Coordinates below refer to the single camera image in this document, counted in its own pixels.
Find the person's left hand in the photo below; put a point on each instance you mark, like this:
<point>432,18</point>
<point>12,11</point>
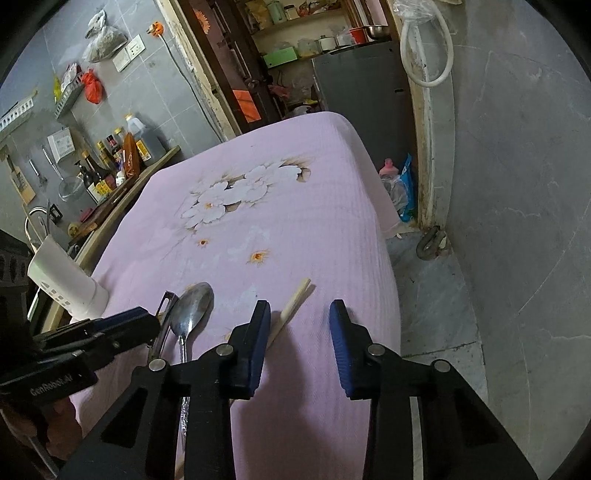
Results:
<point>64,424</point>

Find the white wall socket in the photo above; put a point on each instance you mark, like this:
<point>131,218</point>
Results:
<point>136,47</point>

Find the hanging metal strainer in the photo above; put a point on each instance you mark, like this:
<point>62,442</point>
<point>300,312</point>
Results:
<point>71,189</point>

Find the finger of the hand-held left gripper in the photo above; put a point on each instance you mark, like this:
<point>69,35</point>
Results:
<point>134,323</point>
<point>101,353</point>

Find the metal bowl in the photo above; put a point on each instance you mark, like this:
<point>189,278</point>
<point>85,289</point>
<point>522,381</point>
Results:
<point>376,31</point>

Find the grey refrigerator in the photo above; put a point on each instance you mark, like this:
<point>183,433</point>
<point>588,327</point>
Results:
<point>360,92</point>

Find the orange red seasoning packet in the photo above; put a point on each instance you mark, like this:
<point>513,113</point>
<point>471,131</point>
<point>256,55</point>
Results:
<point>130,157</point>

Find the red plastic bag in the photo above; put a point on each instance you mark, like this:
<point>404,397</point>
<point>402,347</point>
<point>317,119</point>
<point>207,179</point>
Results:
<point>92,87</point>

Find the metal faucet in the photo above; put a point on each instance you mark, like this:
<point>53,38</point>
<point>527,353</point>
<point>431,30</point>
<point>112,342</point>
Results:
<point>28,219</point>

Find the orange plug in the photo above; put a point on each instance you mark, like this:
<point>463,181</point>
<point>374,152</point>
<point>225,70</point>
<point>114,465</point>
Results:
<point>156,31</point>

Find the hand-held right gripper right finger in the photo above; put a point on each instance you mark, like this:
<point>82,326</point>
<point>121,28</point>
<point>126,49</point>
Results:
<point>339,346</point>

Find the wooden cutting board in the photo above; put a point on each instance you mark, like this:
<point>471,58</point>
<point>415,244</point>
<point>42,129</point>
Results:
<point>111,203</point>

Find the clear bag of dried goods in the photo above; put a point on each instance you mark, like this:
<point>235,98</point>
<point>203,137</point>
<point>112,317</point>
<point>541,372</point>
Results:
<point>104,46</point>

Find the dark bottle white label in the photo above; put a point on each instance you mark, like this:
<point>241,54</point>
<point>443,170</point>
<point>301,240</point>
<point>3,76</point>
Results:
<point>87,170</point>

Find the hanging metal peeler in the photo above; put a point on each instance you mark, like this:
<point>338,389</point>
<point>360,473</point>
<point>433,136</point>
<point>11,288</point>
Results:
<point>37,171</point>

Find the clear plastic bag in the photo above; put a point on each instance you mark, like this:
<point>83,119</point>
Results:
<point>411,7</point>

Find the large metal spoon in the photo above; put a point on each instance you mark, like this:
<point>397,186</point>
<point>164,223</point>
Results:
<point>191,304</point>

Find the white paper packet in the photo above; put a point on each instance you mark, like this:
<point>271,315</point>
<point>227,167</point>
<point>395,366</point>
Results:
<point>61,145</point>

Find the red cup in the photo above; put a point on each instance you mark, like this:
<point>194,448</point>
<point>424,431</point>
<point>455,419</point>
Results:
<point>358,36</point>

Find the hanging wooden board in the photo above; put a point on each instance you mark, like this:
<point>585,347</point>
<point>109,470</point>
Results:
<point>23,184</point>

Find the beige kitchen counter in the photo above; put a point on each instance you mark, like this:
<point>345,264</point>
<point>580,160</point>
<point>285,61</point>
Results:
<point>152,166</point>

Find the yellow green packet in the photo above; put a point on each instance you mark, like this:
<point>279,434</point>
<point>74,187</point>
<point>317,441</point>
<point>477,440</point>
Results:
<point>57,88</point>

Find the red small item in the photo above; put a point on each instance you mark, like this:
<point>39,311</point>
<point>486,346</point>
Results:
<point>87,214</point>

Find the pink floral cloth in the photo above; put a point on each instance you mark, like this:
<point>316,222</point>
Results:
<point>300,221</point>

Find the dark oil jug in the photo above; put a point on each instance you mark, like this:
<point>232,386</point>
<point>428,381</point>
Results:
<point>147,138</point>

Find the white plastic utensil holder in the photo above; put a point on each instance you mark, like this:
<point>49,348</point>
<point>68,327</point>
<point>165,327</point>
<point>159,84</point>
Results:
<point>64,281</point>

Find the worn white door frame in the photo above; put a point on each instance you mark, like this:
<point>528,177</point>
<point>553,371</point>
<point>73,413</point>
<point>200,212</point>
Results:
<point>203,78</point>

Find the orange door sticker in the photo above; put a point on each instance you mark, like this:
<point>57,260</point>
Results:
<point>244,104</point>

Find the yellow cap sauce bottle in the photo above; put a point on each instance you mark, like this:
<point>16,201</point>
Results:
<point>119,136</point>

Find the metal peeler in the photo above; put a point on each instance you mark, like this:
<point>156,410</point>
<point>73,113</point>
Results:
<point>37,171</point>
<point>157,339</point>

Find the dark sauce bottle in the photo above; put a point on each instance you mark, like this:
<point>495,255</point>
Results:
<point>105,159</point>
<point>113,147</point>

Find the white wall switch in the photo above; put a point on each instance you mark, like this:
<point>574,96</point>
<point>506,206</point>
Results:
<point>121,61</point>

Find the green box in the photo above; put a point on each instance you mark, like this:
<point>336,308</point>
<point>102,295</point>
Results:
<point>279,57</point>

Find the green canister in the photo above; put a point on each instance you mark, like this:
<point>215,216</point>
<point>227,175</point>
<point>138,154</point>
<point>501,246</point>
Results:
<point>274,11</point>

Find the red printed packet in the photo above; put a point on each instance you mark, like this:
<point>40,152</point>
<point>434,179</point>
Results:
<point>71,74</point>

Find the dark bottle yellow label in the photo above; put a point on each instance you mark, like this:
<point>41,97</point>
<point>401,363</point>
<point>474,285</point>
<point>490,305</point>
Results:
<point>101,189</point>

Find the wooden shelf unit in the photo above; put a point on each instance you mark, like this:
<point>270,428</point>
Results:
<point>295,25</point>

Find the pink bottle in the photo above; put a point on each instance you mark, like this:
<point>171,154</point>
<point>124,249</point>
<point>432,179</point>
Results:
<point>389,170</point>

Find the wooden chopstick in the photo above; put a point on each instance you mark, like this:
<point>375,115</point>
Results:
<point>293,302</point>
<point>300,303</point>

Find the white basket wall rack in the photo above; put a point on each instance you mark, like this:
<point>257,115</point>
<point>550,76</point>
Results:
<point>18,110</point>

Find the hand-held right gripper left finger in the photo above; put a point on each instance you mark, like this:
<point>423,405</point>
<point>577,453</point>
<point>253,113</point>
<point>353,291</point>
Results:
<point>262,341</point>

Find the grey wall shelf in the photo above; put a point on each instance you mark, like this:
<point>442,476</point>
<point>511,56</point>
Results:
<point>69,99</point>

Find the yellow round item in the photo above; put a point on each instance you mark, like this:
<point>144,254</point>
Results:
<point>74,228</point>

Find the dark wooden door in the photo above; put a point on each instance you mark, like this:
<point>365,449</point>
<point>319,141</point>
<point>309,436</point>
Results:
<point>221,69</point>

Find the blue packet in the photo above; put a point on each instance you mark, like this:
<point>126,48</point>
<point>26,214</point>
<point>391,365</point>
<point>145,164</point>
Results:
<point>406,184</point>

